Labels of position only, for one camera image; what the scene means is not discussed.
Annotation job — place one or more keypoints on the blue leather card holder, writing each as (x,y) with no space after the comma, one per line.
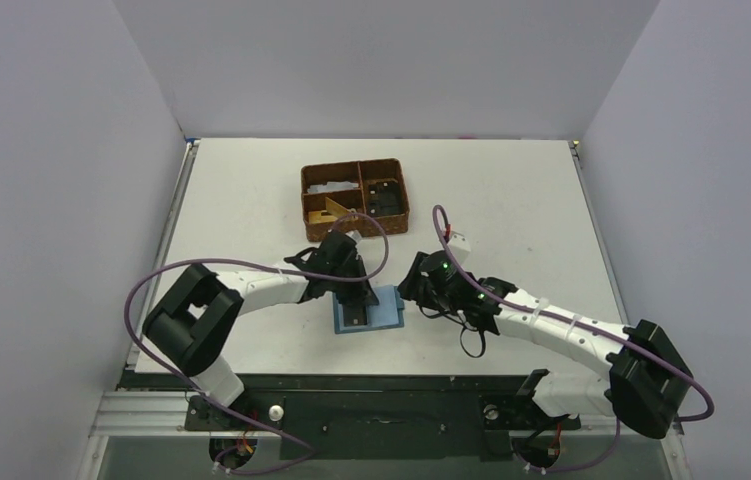
(387,314)

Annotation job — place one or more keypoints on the silver cards in basket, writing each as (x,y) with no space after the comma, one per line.
(332,186)

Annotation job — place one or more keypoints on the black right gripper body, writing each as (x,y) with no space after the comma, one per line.
(414,287)

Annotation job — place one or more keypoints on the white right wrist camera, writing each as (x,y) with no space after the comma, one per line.
(459,246)

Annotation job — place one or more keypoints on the gold card in basket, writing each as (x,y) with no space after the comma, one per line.
(320,217)

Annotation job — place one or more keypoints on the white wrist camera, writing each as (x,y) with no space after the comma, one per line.
(459,246)
(354,235)

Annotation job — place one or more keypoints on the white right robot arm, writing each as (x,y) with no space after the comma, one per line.
(639,376)

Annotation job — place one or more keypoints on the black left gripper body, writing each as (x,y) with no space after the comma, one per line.
(350,278)

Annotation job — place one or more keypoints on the brown woven divided basket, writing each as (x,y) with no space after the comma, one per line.
(363,172)

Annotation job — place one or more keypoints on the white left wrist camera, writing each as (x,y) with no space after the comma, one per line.
(354,235)

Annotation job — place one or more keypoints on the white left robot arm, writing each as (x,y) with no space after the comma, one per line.
(191,323)

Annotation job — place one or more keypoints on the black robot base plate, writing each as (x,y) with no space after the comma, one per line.
(488,414)

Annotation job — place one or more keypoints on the aluminium frame rail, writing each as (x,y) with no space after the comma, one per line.
(169,414)

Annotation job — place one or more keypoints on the black items in basket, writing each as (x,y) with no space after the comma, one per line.
(384,198)

